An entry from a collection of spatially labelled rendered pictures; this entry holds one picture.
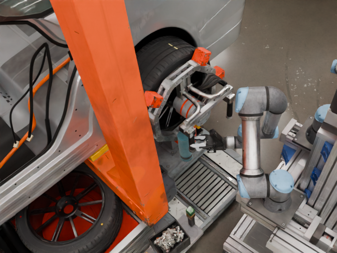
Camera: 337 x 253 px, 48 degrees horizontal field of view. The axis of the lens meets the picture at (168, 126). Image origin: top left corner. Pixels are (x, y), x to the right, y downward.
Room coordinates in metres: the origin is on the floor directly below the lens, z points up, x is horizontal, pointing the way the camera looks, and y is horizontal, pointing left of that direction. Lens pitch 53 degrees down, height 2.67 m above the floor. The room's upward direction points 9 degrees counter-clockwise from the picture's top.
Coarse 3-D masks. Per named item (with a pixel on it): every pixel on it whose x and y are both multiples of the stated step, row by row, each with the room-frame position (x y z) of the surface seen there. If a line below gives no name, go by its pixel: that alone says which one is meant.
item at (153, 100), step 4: (148, 92) 1.42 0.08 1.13; (152, 92) 1.44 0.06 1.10; (148, 96) 1.40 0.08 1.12; (152, 96) 1.39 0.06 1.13; (156, 96) 1.40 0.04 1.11; (160, 96) 1.42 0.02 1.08; (148, 100) 1.38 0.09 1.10; (152, 100) 1.37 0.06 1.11; (156, 100) 1.39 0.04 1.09; (160, 100) 1.40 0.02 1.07; (148, 104) 1.37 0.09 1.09; (152, 104) 1.37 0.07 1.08; (156, 104) 1.38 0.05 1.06
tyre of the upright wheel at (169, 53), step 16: (144, 48) 1.73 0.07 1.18; (160, 48) 1.70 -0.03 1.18; (176, 48) 1.70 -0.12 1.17; (192, 48) 1.73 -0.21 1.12; (144, 64) 1.61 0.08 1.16; (160, 64) 1.58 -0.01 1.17; (176, 64) 1.60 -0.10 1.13; (208, 64) 1.76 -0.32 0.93; (144, 80) 1.52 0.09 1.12; (160, 80) 1.52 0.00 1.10
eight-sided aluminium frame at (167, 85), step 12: (192, 60) 1.64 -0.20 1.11; (180, 72) 1.56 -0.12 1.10; (192, 72) 1.56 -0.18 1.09; (204, 72) 1.62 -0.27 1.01; (168, 84) 1.46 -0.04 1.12; (168, 96) 1.44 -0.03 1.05; (156, 108) 1.40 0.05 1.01; (156, 120) 1.37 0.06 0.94; (156, 132) 1.36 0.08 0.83; (168, 132) 1.47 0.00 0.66
